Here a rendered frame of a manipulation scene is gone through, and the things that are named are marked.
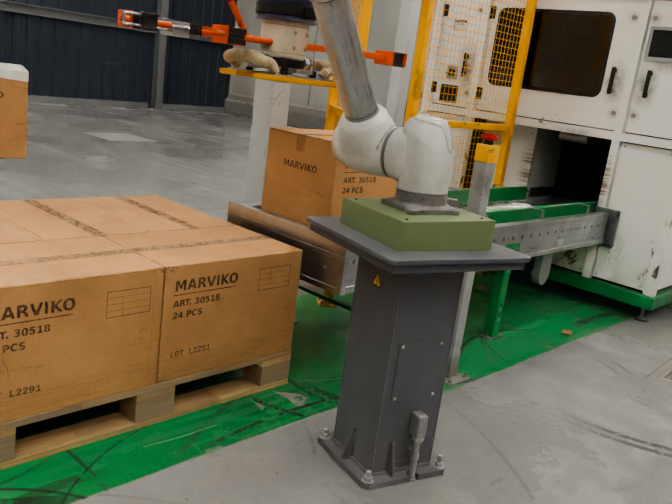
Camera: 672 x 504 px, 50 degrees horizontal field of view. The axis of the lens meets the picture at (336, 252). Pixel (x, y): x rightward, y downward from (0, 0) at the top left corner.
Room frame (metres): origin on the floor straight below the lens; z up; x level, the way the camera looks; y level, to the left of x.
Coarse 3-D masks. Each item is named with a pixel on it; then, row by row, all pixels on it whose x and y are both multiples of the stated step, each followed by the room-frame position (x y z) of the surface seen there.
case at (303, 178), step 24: (288, 144) 2.84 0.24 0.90; (312, 144) 2.75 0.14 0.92; (288, 168) 2.83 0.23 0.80; (312, 168) 2.74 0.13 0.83; (336, 168) 2.66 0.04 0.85; (264, 192) 2.92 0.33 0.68; (288, 192) 2.82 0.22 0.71; (312, 192) 2.73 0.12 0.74; (336, 192) 2.67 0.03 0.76; (360, 192) 2.77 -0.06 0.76; (384, 192) 2.88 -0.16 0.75; (288, 216) 2.81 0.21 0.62
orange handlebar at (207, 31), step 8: (120, 16) 2.19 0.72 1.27; (128, 16) 2.19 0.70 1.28; (160, 24) 2.26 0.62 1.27; (168, 24) 2.28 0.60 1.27; (208, 32) 2.40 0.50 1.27; (216, 32) 2.42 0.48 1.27; (224, 32) 2.45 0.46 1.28; (248, 40) 2.53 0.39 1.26; (256, 40) 2.55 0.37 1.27; (264, 40) 2.58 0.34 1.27; (272, 40) 2.61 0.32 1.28; (312, 48) 2.63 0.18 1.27; (320, 48) 2.60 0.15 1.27; (368, 56) 2.63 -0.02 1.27; (376, 56) 2.66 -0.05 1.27; (384, 56) 2.69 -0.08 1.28
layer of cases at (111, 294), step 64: (0, 256) 2.02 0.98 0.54; (64, 256) 2.10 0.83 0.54; (128, 256) 2.19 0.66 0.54; (192, 256) 2.29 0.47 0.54; (256, 256) 2.41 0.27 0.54; (0, 320) 1.76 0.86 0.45; (64, 320) 1.89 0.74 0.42; (128, 320) 2.05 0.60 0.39; (192, 320) 2.23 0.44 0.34; (256, 320) 2.44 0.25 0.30; (0, 384) 1.76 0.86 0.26; (64, 384) 1.90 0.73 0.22; (128, 384) 2.06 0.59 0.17
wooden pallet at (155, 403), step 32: (288, 352) 2.57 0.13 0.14; (160, 384) 2.14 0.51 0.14; (224, 384) 2.45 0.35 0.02; (256, 384) 2.49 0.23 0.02; (32, 416) 1.83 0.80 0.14; (128, 416) 2.11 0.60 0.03; (160, 416) 2.15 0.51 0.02; (0, 448) 1.76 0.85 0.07; (32, 448) 1.86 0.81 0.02; (64, 448) 1.90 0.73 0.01
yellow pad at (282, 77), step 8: (264, 72) 2.53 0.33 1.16; (280, 72) 2.56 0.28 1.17; (272, 80) 2.47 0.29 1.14; (280, 80) 2.49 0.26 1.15; (288, 80) 2.52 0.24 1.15; (296, 80) 2.55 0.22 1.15; (304, 80) 2.58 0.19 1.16; (312, 80) 2.61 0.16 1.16; (320, 80) 2.66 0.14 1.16; (328, 80) 2.69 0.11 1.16
